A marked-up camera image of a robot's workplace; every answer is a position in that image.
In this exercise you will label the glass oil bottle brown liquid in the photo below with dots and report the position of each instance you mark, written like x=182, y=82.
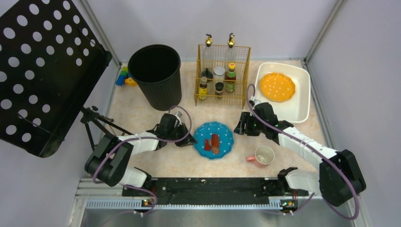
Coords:
x=231, y=50

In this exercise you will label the yellow dotted plate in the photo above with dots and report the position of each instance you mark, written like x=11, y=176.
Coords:
x=277, y=87

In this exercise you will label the colourful toy blocks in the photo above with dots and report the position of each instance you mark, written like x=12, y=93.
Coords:
x=124, y=78

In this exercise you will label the red meat pieces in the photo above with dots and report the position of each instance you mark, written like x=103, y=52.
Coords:
x=212, y=144

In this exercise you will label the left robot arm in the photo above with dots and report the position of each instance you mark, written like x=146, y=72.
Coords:
x=109, y=161

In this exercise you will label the black tripod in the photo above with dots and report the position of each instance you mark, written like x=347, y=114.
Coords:
x=105, y=124

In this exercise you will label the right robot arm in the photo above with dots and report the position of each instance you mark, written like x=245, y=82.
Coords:
x=338, y=177

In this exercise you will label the gold wire basket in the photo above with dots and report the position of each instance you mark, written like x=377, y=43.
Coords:
x=242, y=62

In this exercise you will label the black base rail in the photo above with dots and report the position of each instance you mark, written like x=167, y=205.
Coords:
x=214, y=191

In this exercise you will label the silver lid jar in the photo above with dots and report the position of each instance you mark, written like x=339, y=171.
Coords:
x=219, y=74

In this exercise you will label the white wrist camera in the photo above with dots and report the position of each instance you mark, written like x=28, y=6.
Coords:
x=253, y=102
x=178, y=116

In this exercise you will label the black perforated stand panel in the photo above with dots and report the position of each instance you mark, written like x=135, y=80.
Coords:
x=50, y=61

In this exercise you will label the small yellow label bottle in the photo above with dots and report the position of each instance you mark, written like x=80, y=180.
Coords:
x=203, y=88

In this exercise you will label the small black cap bottle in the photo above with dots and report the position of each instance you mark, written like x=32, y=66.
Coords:
x=219, y=87

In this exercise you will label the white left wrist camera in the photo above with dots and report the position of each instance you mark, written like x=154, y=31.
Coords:
x=178, y=116

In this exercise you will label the sauce bottle yellow cap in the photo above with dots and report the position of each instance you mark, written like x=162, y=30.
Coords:
x=230, y=77

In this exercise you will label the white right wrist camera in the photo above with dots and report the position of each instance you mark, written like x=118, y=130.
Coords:
x=253, y=102

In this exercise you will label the glass oil bottle clear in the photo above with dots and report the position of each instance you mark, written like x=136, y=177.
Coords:
x=208, y=54

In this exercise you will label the pink mug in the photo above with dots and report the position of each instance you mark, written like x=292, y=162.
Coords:
x=262, y=157

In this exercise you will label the black lid glass shaker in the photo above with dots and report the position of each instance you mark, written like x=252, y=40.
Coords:
x=208, y=74

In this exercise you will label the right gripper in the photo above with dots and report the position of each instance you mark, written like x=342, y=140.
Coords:
x=247, y=124

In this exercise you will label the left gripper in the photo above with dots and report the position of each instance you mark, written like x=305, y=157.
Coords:
x=180, y=136

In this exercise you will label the white plastic tub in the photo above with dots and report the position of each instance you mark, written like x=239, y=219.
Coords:
x=295, y=110

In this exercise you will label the black ribbed trash bin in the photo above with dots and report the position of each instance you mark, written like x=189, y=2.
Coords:
x=156, y=70

